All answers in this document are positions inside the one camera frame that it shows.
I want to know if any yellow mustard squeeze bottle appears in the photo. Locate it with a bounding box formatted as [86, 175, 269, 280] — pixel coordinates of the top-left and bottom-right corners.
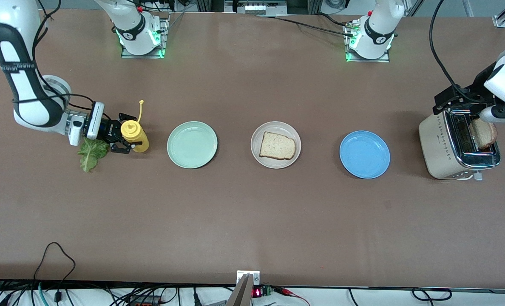
[121, 100, 150, 153]

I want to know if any green lettuce leaf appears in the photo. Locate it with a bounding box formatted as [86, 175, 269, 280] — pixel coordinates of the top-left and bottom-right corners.
[77, 138, 110, 173]

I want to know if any toasted bread slice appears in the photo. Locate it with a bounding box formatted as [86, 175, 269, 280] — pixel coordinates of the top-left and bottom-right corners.
[259, 131, 297, 161]
[469, 118, 498, 150]

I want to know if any pale green plate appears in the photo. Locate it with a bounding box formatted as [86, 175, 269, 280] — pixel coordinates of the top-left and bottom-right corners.
[167, 121, 218, 169]

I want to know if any blue plate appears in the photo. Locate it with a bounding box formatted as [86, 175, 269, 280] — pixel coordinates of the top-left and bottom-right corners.
[339, 130, 391, 179]

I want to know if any beige plate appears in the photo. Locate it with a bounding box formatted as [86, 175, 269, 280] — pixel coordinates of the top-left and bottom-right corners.
[251, 121, 302, 169]

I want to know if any beige chrome toaster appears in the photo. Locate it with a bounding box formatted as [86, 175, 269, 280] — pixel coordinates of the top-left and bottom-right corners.
[418, 104, 502, 181]

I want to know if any device with white lights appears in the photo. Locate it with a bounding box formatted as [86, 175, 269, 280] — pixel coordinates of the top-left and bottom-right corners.
[225, 0, 287, 15]

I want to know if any red clip lead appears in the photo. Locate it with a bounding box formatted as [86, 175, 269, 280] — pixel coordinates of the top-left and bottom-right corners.
[273, 286, 310, 306]

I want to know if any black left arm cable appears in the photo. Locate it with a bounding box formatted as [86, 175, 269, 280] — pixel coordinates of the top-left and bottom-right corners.
[429, 0, 491, 105]

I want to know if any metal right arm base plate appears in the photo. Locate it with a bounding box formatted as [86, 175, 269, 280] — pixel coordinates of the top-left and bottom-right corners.
[121, 13, 168, 59]

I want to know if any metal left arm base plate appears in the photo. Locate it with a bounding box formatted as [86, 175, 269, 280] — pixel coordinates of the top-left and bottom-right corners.
[345, 21, 391, 63]

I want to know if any short black table cable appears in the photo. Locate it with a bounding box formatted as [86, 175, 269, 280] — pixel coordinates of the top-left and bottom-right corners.
[315, 12, 352, 28]

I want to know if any long black table cable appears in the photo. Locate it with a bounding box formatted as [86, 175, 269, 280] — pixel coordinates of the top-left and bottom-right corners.
[256, 14, 355, 38]

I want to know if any black looped cable with plug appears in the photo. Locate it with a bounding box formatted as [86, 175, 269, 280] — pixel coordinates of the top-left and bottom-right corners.
[34, 242, 77, 304]

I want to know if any black coiled cable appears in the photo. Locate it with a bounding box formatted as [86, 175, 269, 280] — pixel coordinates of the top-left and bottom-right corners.
[412, 288, 453, 302]

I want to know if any grey metal camera bracket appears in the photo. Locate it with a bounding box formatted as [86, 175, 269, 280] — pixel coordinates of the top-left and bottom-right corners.
[225, 270, 261, 306]

